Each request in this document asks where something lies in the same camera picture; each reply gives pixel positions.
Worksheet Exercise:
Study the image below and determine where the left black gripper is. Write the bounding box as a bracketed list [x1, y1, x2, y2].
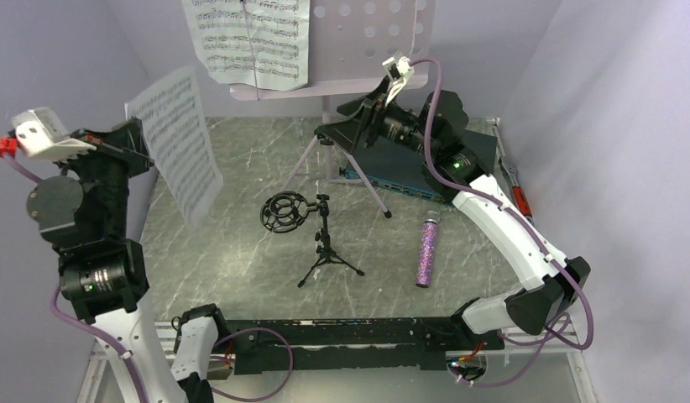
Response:
[52, 116, 154, 236]

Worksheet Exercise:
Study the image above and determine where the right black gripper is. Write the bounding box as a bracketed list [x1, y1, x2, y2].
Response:
[318, 76, 438, 158]

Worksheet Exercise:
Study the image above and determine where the sheet music page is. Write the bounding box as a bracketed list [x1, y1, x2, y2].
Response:
[182, 0, 311, 92]
[125, 65, 224, 230]

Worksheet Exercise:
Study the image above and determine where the lilac perforated music stand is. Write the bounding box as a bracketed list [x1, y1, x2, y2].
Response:
[227, 0, 436, 220]

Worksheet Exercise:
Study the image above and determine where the black microphone shock mount stand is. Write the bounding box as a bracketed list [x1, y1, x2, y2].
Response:
[259, 191, 365, 288]

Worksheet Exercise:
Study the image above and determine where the purple glitter microphone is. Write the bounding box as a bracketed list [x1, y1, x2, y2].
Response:
[416, 211, 441, 288]

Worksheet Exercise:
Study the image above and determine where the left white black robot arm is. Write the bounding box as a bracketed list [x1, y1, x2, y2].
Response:
[17, 118, 231, 402]

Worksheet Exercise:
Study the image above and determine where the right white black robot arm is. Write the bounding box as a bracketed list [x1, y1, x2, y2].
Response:
[315, 78, 590, 348]

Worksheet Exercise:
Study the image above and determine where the dark blue rack unit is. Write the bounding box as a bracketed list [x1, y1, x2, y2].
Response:
[341, 119, 505, 205]

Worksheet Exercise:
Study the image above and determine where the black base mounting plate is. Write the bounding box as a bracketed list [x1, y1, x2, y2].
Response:
[225, 317, 504, 374]

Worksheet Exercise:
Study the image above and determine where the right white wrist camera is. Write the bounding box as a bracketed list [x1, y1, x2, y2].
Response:
[382, 52, 415, 107]

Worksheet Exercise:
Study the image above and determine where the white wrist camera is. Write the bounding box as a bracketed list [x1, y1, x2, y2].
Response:
[382, 52, 415, 107]
[0, 107, 97, 165]

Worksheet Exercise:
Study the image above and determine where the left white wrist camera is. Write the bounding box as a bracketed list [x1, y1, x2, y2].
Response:
[0, 107, 97, 165]

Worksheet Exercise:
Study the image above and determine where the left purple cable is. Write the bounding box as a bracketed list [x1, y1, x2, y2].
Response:
[3, 155, 295, 403]

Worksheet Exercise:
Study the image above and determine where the purple cable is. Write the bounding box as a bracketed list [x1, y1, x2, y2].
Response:
[409, 57, 595, 390]
[3, 155, 295, 403]

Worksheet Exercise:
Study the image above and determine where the red handled adjustable wrench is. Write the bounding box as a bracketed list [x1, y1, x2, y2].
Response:
[499, 156, 533, 222]

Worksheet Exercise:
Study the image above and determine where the aluminium frame rail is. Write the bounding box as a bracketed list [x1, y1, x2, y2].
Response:
[90, 314, 583, 362]

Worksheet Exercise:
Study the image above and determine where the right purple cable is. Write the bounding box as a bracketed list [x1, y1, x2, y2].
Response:
[409, 57, 595, 390]

